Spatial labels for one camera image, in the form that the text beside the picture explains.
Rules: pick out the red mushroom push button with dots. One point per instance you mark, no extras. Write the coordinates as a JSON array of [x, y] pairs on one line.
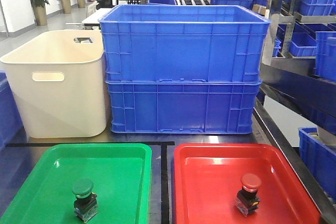
[[247, 200]]

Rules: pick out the green mushroom push button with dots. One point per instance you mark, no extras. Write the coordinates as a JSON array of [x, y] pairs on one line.
[[85, 205]]

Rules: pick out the cream plastic basket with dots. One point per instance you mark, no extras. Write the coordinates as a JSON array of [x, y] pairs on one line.
[[57, 80]]

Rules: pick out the green plastic tray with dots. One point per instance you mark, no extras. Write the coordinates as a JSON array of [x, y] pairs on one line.
[[121, 176]]

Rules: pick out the upper stacked blue crate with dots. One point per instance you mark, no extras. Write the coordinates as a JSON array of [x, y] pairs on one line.
[[161, 43]]

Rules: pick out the lower stacked blue crate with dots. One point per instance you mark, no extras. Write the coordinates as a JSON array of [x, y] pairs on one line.
[[182, 107]]

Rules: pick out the red plastic tray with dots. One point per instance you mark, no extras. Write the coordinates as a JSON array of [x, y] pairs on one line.
[[207, 180]]

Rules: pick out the blue bin left edge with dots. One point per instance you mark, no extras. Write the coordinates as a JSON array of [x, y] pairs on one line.
[[10, 119]]

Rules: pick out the stacked blue crate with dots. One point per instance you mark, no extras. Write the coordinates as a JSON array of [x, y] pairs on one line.
[[182, 107], [161, 43]]

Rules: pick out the potted plant left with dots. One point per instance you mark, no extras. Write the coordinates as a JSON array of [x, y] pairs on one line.
[[39, 9]]

